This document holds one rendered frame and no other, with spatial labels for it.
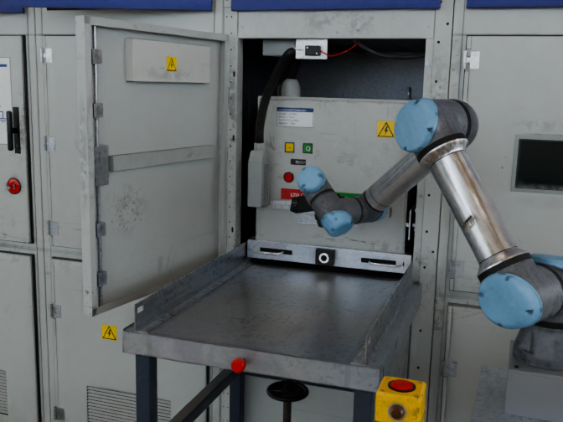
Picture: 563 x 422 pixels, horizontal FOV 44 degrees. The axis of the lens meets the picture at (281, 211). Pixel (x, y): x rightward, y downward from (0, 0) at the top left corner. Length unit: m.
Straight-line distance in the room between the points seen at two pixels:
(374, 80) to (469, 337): 1.20
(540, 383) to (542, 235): 0.61
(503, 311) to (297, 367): 0.45
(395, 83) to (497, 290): 1.56
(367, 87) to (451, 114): 1.35
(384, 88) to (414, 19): 0.83
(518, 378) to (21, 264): 1.81
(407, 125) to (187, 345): 0.71
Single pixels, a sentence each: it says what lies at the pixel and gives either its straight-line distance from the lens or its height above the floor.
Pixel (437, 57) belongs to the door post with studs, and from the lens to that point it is 2.06.
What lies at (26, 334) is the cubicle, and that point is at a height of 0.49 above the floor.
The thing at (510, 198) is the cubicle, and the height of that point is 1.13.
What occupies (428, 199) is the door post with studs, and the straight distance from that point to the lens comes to 2.09.
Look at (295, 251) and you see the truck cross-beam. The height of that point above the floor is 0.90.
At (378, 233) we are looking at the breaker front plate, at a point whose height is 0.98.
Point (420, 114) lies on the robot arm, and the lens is 1.53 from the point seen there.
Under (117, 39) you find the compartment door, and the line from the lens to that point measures 1.87.
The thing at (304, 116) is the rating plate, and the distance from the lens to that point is 2.19.
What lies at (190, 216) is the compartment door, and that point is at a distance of 2.15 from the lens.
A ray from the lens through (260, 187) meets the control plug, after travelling 2.14.
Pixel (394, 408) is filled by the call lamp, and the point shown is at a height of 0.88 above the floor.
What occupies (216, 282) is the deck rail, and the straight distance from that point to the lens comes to 2.06.
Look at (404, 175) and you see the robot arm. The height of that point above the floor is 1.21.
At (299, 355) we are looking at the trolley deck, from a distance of 1.55.
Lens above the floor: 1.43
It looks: 10 degrees down
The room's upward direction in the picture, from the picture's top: 1 degrees clockwise
